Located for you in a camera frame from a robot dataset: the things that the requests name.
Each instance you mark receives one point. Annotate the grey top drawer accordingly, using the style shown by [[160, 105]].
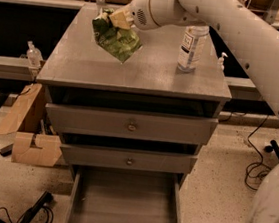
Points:
[[132, 125]]

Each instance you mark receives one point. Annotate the green jalapeno chip bag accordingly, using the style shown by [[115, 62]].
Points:
[[120, 43]]

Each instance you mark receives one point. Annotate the clear sanitizer bottle left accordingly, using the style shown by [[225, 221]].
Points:
[[34, 55]]

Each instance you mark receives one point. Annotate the grey drawer cabinet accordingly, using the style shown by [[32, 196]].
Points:
[[80, 73]]

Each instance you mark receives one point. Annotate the black power strip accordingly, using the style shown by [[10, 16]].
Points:
[[29, 214]]

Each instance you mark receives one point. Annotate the grey middle drawer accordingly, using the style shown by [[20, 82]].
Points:
[[128, 159]]

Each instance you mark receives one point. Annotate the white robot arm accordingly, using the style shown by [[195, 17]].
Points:
[[252, 41]]

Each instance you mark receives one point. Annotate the cardboard box pieces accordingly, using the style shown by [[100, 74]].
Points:
[[31, 145]]

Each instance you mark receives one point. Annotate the small pump dispenser bottle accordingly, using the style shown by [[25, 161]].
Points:
[[221, 60]]

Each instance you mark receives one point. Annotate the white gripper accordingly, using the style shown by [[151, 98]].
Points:
[[140, 11]]

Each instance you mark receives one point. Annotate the black metal leg right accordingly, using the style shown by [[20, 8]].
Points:
[[273, 147]]

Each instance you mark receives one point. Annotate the clear plastic water bottle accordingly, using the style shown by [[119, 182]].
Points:
[[191, 47]]

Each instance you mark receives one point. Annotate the grey open bottom drawer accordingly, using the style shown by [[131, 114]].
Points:
[[104, 195]]

